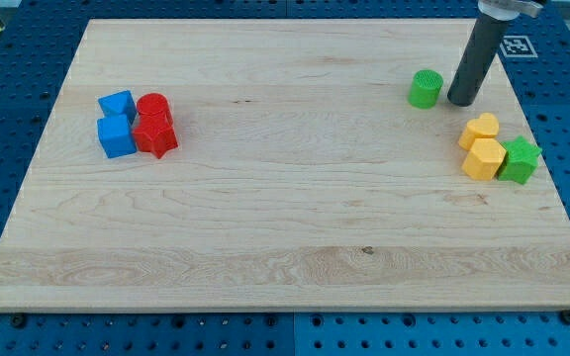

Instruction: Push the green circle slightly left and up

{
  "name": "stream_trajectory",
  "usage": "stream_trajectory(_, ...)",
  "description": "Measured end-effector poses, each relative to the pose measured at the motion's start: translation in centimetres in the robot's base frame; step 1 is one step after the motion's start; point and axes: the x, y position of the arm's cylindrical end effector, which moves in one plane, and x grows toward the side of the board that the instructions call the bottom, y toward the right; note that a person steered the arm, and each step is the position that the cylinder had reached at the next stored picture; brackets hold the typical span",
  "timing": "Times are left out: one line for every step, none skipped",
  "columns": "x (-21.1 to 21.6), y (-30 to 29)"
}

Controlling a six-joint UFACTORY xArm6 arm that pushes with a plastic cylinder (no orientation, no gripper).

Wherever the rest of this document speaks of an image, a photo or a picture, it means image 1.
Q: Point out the green cylinder block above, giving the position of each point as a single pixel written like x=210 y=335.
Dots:
x=425 y=89

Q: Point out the light wooden board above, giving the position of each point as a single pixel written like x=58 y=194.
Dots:
x=304 y=181

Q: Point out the red star block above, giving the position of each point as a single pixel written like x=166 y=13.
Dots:
x=155 y=134

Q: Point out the red cylinder block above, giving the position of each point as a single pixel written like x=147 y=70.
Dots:
x=151 y=104

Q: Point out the blue cube block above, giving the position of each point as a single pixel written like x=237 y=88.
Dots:
x=115 y=136

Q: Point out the blue triangle block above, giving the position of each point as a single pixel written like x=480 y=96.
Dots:
x=119 y=103

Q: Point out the yellow hexagon block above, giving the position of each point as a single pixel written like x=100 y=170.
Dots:
x=483 y=159

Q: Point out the yellow heart block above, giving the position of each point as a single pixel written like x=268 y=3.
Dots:
x=486 y=125

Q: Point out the green star block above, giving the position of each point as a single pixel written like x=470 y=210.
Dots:
x=521 y=160

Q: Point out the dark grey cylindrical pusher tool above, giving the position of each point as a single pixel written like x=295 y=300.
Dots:
x=476 y=60

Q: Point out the white fiducial marker tag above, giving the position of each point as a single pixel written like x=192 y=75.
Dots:
x=517 y=46

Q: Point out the silver tool mount clamp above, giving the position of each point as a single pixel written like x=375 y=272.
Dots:
x=507 y=10

